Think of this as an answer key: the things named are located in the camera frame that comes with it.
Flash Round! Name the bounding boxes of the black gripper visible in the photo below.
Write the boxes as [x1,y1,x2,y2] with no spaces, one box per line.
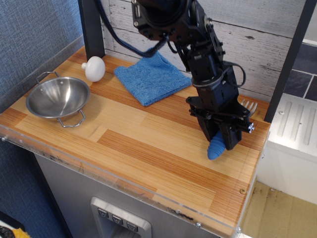
[186,65,254,150]

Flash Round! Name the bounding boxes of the blue handled metal fork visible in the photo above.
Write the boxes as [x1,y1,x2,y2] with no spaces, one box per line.
[207,99,258,160]

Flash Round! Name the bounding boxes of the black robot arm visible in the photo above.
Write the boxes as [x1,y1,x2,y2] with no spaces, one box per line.
[132,0,254,150]

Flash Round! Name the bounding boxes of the white toy sink drainboard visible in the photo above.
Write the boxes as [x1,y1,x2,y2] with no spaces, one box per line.
[257,94,317,203]

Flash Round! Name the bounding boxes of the blue folded cloth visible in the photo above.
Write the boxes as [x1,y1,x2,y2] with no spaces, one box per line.
[114,52,191,106]

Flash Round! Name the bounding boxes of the white mushroom toy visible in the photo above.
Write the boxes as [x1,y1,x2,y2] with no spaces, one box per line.
[81,56,106,82]

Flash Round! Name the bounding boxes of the silver dispenser button panel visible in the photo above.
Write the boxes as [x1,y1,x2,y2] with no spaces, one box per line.
[91,197,152,238]

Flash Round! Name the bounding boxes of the yellow object at corner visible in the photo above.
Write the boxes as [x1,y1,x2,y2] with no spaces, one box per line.
[12,228,30,238]

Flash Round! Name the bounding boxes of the blue sleeved robot cable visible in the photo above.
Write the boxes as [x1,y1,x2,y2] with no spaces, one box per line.
[93,0,170,58]

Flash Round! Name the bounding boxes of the dark right frame post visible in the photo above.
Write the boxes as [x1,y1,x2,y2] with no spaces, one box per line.
[264,0,317,123]

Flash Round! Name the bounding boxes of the dark frame post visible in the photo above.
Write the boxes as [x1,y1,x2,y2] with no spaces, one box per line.
[264,0,317,123]
[78,0,105,60]

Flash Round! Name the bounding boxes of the dark left frame post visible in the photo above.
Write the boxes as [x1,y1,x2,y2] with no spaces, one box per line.
[78,0,105,60]

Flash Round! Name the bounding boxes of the steel bowl with handles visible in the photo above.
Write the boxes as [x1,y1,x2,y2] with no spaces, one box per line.
[26,71,90,128]

